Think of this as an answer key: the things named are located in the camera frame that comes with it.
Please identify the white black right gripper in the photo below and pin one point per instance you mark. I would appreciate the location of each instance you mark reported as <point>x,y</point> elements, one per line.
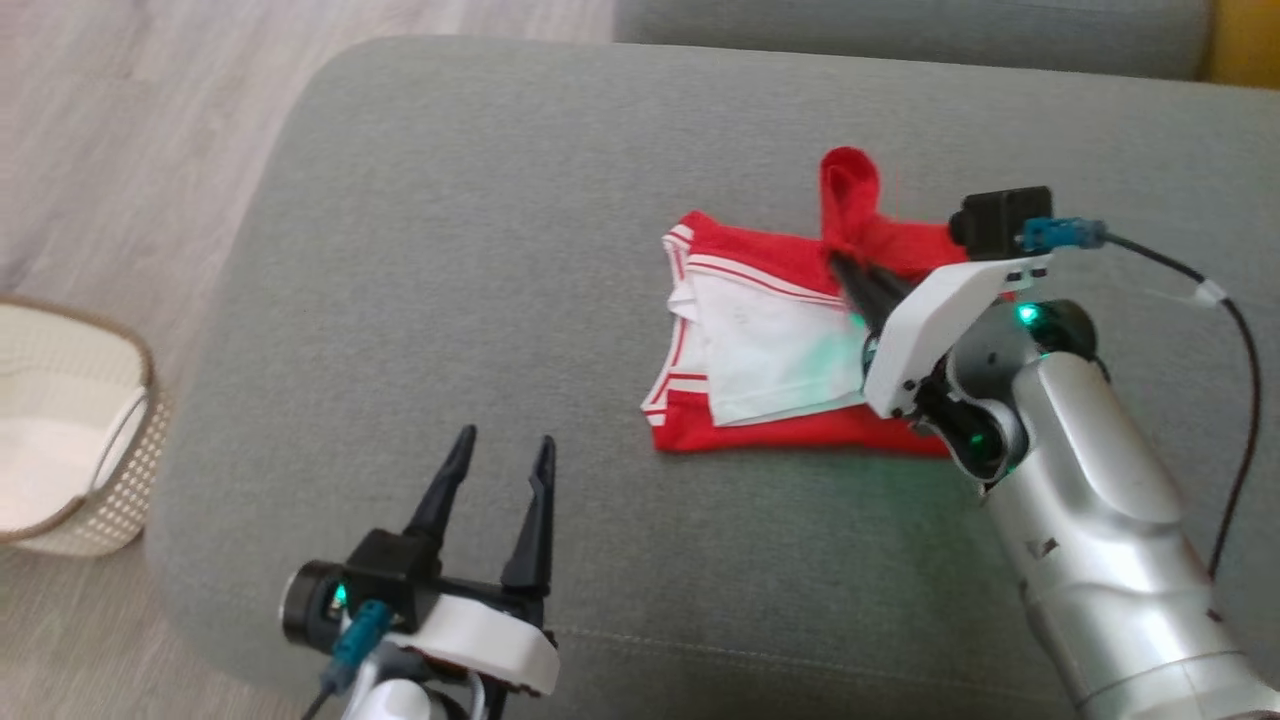
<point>920,320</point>

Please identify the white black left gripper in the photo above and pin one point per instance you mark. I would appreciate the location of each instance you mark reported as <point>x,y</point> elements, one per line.
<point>480,635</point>

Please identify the red white basketball jersey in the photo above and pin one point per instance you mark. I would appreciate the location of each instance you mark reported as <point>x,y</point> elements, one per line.
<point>770,350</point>

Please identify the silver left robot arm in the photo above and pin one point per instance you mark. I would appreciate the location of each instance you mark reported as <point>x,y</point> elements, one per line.
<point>310,605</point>

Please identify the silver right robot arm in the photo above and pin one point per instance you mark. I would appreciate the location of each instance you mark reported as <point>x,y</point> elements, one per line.
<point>1100,520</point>

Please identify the large grey sofa seat cushion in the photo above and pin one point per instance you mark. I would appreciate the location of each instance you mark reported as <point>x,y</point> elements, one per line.
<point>450,300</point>

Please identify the grey sofa back cushion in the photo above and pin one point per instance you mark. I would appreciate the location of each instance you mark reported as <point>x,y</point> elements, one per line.
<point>900,30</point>

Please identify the cream woven laundry basket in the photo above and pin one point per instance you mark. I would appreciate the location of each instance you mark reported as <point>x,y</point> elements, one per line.
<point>60,430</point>

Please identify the yellow pillow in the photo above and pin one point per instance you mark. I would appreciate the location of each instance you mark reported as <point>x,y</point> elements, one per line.
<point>1250,40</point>

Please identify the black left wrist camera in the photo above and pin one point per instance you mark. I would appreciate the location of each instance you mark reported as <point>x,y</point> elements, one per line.
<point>395,575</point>

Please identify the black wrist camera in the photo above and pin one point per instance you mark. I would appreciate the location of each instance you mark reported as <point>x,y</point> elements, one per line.
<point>1000,220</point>
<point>395,575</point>

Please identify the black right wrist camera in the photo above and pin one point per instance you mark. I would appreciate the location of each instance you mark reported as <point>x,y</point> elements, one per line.
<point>1000,220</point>

